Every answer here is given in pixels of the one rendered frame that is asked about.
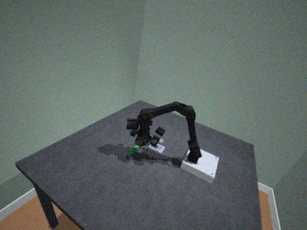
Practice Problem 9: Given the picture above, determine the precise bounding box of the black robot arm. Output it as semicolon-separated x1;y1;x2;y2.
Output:
126;101;201;164

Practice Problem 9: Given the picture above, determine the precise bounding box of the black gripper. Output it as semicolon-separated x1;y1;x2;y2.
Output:
130;128;159;147

